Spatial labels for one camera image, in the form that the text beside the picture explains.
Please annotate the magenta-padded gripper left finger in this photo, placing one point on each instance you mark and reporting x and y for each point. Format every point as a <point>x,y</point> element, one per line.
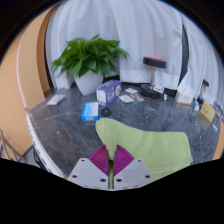
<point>96,163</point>

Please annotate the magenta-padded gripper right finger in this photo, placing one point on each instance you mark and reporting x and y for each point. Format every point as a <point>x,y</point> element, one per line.
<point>125,163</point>

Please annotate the light green towel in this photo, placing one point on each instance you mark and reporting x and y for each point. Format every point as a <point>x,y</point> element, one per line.
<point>156,146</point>

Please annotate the small black round object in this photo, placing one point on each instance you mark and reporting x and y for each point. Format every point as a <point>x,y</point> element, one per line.
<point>106,112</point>

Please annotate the small blue box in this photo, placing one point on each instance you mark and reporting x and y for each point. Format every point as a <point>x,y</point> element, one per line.
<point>90,111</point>

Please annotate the white card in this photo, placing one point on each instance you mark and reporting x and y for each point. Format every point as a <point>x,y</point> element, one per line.
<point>131,90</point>
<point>126,98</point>

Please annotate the dark printed card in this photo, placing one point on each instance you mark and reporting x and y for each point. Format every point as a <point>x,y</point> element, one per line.
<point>137,97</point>

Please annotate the purple cardboard box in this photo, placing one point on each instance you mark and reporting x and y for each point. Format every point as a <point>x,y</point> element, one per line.
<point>108,93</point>

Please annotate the white flat packet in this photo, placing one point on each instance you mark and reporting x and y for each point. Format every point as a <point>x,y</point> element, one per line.
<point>56,100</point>

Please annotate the small white tube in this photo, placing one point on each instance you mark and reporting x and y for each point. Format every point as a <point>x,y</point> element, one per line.
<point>165,97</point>

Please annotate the white booklet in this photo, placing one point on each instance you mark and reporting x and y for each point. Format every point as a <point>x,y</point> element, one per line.
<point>158,89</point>

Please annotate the white orange tissue box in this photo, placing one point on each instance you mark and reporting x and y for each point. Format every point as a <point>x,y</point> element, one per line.
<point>184,97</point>

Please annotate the yellow table sign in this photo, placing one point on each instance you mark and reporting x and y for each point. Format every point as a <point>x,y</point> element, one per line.
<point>208,111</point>

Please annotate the black red bar stool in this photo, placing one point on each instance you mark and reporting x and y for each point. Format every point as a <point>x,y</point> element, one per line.
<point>155,62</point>
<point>204,85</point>

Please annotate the green plant in white pot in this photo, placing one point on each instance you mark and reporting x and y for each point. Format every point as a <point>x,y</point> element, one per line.
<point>88,56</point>

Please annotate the wide white curtain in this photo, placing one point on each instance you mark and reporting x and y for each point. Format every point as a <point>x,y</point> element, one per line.
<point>133,30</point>

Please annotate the pleated white curtain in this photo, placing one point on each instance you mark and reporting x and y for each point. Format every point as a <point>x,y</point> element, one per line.
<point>203,53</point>

